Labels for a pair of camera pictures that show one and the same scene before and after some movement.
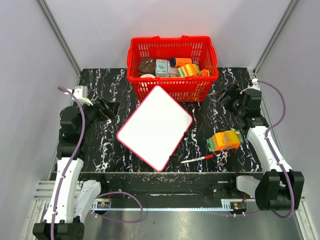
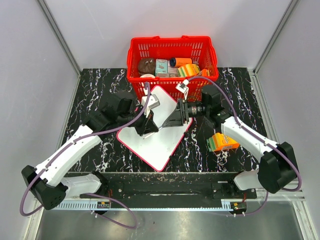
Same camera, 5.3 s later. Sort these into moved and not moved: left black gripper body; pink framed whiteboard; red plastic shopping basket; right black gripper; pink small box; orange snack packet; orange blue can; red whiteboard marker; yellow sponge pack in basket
Moved: right black gripper; red whiteboard marker; left black gripper body
Not moved: orange blue can; pink framed whiteboard; red plastic shopping basket; orange snack packet; yellow sponge pack in basket; pink small box
